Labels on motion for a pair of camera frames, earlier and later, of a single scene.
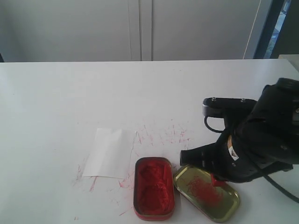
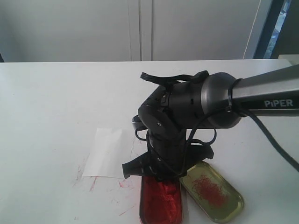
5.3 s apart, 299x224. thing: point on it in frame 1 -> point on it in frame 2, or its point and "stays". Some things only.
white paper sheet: x=106 y=158 stays
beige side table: x=293 y=59 stays
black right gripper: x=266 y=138 -> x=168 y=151
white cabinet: x=34 y=31 stays
